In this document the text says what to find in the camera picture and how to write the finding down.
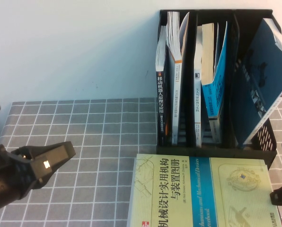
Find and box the grey checkered tablecloth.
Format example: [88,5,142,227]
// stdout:
[0,91,282,227]

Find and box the white book with orange stripe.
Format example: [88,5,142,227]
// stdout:
[166,11,190,146]

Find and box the thin white-spine book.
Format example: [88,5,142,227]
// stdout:
[193,25,203,148]

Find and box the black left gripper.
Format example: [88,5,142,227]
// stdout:
[0,141,76,197]

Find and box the yellow-green mechanical design book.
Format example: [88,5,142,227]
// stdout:
[126,153,282,227]

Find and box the large dark blue book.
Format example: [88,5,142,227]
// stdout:
[233,18,282,146]

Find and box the black-spine robot book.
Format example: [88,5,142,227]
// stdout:
[156,25,167,146]

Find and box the light blue cover book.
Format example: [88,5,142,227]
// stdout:
[201,21,228,144]

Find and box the black plastic book stand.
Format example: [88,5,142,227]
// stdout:
[156,9,282,171]

